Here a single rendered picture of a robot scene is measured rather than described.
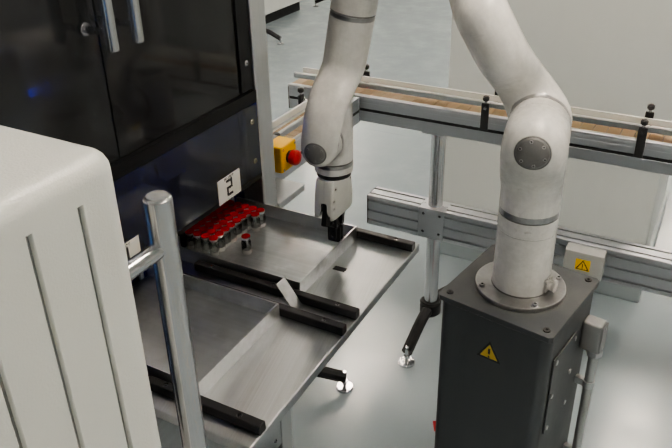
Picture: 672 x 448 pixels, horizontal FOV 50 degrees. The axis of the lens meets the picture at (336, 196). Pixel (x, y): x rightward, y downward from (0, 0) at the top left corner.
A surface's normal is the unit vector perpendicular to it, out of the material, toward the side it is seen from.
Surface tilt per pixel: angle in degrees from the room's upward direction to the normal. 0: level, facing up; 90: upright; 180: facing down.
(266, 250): 0
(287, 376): 0
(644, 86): 90
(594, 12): 90
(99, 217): 90
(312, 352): 0
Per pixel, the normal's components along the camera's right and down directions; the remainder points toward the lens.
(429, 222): -0.48, 0.41
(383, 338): -0.02, -0.89
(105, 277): 0.88, 0.21
